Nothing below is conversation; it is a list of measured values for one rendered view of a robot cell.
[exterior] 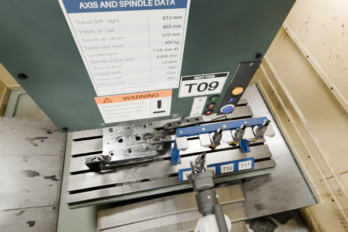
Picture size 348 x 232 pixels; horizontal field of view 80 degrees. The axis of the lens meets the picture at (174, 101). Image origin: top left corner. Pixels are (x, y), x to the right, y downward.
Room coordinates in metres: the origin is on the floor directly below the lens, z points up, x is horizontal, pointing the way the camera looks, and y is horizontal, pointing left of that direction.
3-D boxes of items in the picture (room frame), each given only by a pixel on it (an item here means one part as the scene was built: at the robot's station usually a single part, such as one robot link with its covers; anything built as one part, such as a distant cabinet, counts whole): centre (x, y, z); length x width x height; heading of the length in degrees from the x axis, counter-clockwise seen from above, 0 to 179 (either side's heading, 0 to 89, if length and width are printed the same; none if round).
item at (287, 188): (0.60, -0.42, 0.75); 0.89 x 0.70 x 0.26; 16
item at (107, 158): (0.32, 0.36, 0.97); 0.13 x 0.03 x 0.15; 106
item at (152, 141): (0.48, 0.05, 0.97); 0.13 x 0.03 x 0.15; 106
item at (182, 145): (0.38, -0.06, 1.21); 0.07 x 0.05 x 0.01; 16
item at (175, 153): (0.43, -0.05, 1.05); 0.10 x 0.05 x 0.30; 16
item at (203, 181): (0.20, -0.17, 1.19); 0.13 x 0.12 x 0.10; 106
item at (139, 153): (0.47, 0.23, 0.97); 0.29 x 0.23 x 0.05; 106
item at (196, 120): (0.63, -0.08, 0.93); 0.26 x 0.05 x 0.06; 111
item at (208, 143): (0.41, -0.17, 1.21); 0.07 x 0.05 x 0.01; 16
